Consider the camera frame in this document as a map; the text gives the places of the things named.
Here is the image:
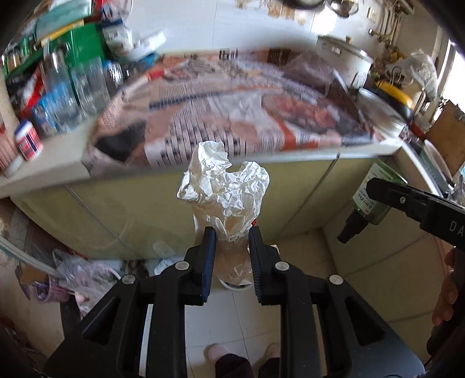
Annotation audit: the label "bag of white powder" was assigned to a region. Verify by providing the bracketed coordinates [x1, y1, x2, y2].
[102, 22, 135, 55]

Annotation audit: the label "pink plastic basket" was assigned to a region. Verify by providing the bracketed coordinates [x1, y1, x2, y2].
[22, 276, 71, 304]

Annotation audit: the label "clear crumpled plastic bag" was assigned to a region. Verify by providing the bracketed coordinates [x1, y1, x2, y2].
[53, 249, 120, 295]

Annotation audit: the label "brass water pipes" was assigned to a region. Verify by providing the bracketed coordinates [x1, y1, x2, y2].
[369, 0, 404, 48]

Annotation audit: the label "white plastic bag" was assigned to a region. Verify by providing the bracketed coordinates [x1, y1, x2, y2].
[387, 51, 438, 100]

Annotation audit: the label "clear plastic wrap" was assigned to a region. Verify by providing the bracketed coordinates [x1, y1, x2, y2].
[177, 140, 270, 286]

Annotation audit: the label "teal flat packet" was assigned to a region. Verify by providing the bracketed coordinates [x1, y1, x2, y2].
[34, 3, 97, 39]

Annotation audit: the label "white rice cooker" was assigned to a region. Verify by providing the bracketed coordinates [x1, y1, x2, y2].
[315, 34, 375, 90]

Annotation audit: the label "white round tray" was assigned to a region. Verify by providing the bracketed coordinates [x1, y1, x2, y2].
[131, 31, 168, 60]

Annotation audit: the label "brown cardboard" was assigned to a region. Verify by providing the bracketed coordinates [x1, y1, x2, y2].
[425, 100, 465, 175]

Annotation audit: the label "red blue white can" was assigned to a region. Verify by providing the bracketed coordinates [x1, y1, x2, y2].
[15, 120, 43, 161]

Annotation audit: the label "person's right hand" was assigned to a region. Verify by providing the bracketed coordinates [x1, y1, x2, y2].
[432, 246, 459, 328]

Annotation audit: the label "yellow and black pan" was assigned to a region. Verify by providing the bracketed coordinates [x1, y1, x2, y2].
[374, 82, 415, 122]

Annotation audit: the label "newspaper table cover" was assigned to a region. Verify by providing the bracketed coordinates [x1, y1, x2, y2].
[82, 47, 389, 170]

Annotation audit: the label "green glass bottle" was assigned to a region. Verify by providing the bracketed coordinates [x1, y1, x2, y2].
[336, 160, 409, 244]

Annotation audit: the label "steel pot lid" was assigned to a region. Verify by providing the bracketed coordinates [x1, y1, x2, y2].
[358, 89, 409, 140]

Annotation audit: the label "dark trousers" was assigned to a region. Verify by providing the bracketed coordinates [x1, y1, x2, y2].
[214, 354, 280, 378]

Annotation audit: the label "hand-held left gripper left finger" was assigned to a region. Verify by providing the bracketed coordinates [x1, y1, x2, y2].
[42, 226, 218, 378]

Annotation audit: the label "green box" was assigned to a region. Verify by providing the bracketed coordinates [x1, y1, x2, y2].
[7, 27, 110, 79]

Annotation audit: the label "clear glass tumbler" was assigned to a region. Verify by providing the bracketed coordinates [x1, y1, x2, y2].
[71, 65, 110, 117]

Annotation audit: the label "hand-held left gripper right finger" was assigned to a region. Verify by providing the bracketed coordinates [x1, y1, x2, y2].
[248, 225, 424, 378]

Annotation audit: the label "small glass jar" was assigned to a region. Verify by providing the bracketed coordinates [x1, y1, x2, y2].
[103, 60, 126, 91]

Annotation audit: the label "dark metal pot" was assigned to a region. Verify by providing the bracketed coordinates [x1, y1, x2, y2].
[281, 0, 325, 10]

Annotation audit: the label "crumpled clear plastic bottle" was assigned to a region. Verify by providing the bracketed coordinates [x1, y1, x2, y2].
[42, 51, 81, 131]

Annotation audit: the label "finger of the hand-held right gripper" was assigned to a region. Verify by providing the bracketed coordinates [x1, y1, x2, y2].
[365, 177, 437, 220]

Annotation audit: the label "beige cabinet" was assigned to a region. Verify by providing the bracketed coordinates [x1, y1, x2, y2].
[11, 153, 378, 262]

